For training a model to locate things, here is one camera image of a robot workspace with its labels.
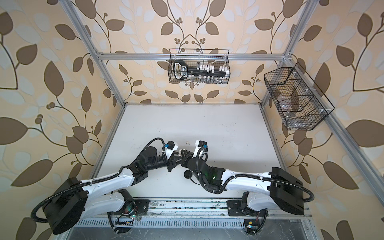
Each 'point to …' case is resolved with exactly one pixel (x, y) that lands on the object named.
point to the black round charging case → (187, 174)
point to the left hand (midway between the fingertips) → (185, 156)
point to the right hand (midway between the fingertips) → (181, 153)
